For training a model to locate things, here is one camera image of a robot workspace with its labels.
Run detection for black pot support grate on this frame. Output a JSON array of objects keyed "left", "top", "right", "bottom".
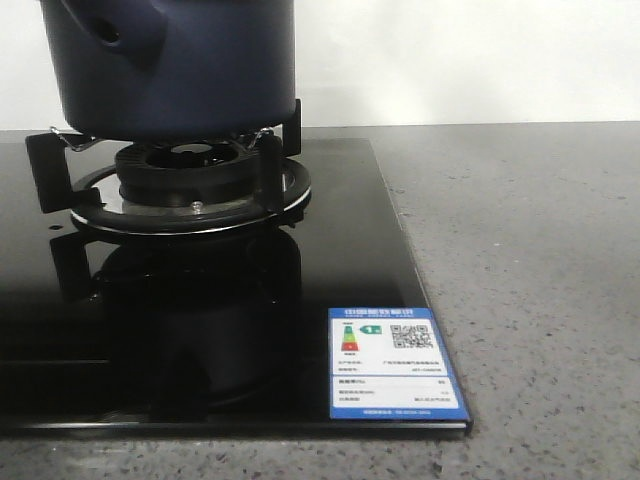
[{"left": 25, "top": 105, "right": 311, "bottom": 237}]

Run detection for dark blue cooking pot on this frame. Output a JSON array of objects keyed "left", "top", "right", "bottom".
[{"left": 41, "top": 1, "right": 296, "bottom": 141}]

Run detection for blue energy label sticker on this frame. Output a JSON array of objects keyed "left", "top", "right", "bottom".
[{"left": 328, "top": 307, "right": 470, "bottom": 424}]

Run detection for black round gas burner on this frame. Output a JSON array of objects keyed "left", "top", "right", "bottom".
[{"left": 115, "top": 142, "right": 259, "bottom": 207}]

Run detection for black glass gas stove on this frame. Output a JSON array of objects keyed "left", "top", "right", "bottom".
[{"left": 1, "top": 138, "right": 473, "bottom": 438}]

